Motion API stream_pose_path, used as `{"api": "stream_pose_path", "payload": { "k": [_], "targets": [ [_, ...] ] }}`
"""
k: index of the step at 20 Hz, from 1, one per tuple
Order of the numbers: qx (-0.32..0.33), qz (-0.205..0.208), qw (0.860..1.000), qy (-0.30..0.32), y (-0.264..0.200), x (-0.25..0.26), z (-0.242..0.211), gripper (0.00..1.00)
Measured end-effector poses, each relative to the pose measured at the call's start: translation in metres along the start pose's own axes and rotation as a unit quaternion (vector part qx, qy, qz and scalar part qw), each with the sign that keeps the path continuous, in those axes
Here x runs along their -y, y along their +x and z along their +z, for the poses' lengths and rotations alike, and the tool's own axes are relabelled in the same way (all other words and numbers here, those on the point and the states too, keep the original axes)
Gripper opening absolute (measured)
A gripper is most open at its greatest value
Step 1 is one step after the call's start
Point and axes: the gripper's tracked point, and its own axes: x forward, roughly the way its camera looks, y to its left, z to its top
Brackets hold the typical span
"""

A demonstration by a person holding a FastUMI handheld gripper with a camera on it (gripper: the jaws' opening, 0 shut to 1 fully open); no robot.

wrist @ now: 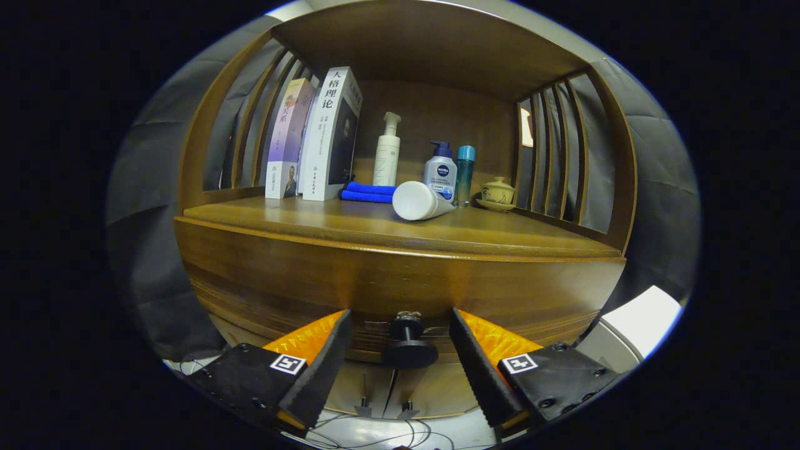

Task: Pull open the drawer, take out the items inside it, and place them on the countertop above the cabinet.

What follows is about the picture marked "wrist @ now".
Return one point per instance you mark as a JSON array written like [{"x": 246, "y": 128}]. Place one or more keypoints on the white pump bottle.
[{"x": 386, "y": 162}]

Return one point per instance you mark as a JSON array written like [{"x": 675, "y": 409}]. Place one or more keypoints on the small white blue-pump bottle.
[{"x": 440, "y": 172}]

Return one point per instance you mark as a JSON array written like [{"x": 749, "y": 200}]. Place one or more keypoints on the wooden cabinet door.
[
  {"x": 437, "y": 394},
  {"x": 356, "y": 390}
]

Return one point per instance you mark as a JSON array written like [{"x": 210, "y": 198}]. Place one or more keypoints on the wooden countertop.
[{"x": 350, "y": 219}]

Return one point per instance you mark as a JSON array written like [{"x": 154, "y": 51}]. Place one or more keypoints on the white green tube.
[{"x": 415, "y": 200}]

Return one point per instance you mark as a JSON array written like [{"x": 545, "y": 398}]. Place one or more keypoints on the wooden cabinet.
[{"x": 437, "y": 119}]

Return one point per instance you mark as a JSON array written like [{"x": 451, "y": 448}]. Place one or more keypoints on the teal bottle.
[{"x": 464, "y": 175}]

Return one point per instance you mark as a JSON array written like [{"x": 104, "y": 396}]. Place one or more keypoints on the purple book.
[{"x": 284, "y": 137}]

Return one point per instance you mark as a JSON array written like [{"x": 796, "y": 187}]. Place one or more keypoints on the beige lidded ceramic cup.
[{"x": 498, "y": 194}]

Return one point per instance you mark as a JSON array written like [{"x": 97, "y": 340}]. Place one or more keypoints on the wooden drawer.
[{"x": 400, "y": 281}]

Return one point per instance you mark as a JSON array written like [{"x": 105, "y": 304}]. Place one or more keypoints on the blue folded cloth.
[{"x": 365, "y": 192}]

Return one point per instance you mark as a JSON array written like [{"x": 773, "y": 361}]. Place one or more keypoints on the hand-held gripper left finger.
[{"x": 325, "y": 369}]

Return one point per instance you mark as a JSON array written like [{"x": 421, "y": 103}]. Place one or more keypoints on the white book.
[{"x": 325, "y": 137}]

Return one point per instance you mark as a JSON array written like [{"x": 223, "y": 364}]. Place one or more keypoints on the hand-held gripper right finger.
[{"x": 478, "y": 375}]

